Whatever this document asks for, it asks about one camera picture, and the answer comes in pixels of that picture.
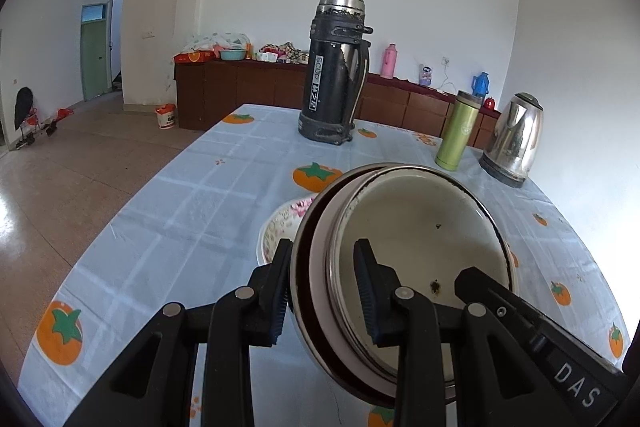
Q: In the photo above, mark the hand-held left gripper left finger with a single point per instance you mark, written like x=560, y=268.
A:
x=275, y=307

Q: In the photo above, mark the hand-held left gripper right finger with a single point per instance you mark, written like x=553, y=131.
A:
x=370, y=302

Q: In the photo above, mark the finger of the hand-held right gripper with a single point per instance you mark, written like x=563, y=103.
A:
x=480, y=287

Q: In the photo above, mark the stainless steel bowl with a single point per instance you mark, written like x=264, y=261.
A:
x=300, y=297

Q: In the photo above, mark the pink floral rimmed plate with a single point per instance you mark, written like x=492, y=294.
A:
x=280, y=227

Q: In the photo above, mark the white enamel mug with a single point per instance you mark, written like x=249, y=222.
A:
x=415, y=217

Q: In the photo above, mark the light blue persimmon print tablecloth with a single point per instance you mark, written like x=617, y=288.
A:
x=190, y=217

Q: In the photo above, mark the stainless steel electric kettle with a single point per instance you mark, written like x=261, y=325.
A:
x=515, y=137

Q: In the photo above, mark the green thermos bottle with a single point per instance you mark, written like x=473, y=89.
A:
x=457, y=132

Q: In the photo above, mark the small red container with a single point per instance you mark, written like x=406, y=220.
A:
x=489, y=103

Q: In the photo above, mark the blue thermos jug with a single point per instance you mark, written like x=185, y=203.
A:
x=481, y=86

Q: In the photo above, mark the brown wooden sideboard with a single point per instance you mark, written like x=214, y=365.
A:
x=240, y=92

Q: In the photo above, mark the white packet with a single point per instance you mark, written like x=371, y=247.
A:
x=425, y=75

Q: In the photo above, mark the white plastic bucket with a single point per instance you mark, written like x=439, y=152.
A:
x=166, y=117

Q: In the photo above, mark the large black thermos flask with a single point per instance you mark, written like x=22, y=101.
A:
x=330, y=77

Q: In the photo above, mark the pink thermos jug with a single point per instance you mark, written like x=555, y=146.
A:
x=389, y=63

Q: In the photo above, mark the pile of colourful cloth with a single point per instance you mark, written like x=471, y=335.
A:
x=282, y=53

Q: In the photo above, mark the teal plastic basin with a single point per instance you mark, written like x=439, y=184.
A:
x=233, y=55

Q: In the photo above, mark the orange cardboard box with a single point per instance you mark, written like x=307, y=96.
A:
x=192, y=57

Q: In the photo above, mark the mesh food cover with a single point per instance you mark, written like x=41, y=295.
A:
x=215, y=41

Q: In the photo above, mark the red plastic bag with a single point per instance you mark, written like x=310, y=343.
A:
x=65, y=112

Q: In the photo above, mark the green door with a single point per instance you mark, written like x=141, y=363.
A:
x=94, y=57

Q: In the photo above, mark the black covered chair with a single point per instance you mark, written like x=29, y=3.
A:
x=24, y=107

